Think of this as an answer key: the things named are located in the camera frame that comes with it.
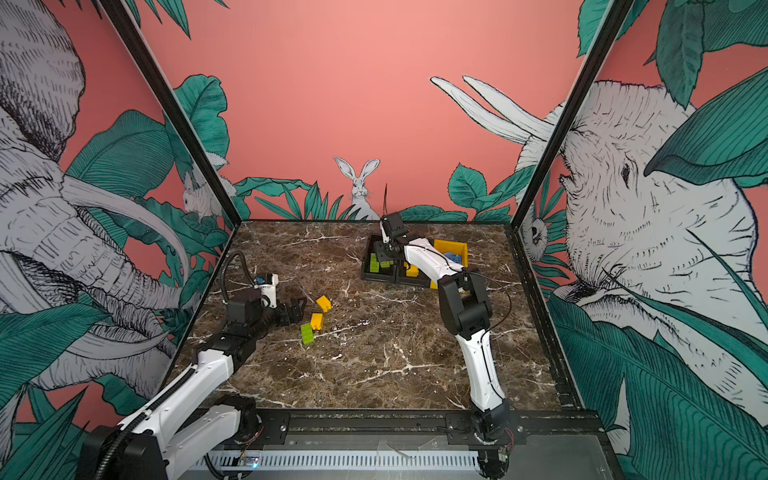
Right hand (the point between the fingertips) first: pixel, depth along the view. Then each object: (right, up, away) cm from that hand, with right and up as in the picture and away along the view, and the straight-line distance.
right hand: (379, 246), depth 100 cm
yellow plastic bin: (+27, 0, +6) cm, 27 cm away
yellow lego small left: (-19, -23, -9) cm, 32 cm away
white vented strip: (-28, -52, -30) cm, 66 cm away
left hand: (-24, -14, -16) cm, 32 cm away
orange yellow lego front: (+12, -9, +7) cm, 17 cm away
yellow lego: (-18, -19, -5) cm, 26 cm away
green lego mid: (-21, -27, -10) cm, 36 cm away
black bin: (+2, -7, +4) cm, 9 cm away
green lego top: (-2, -6, +4) cm, 8 cm away
